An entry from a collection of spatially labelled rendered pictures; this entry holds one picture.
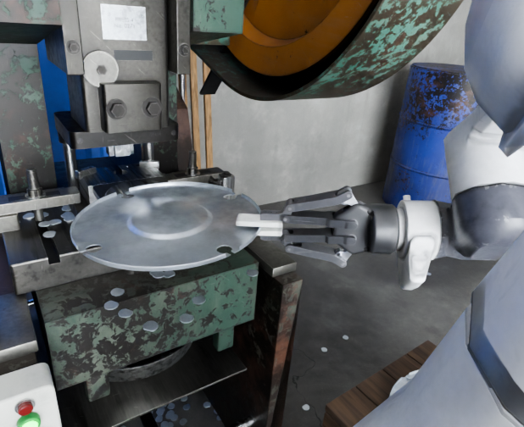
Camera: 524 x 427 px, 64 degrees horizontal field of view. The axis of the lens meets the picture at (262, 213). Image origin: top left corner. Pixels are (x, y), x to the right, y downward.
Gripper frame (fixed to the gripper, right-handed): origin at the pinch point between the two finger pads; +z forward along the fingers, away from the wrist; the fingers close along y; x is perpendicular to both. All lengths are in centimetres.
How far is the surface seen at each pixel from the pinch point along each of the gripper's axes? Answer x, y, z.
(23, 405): 21.8, -16.2, 28.9
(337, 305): -89, -83, -24
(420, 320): -86, -86, -58
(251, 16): -53, 29, 7
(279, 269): -13.9, -17.1, -2.5
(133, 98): -12.2, 16.7, 22.1
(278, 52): -37.3, 21.8, -0.8
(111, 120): -9.8, 13.5, 25.5
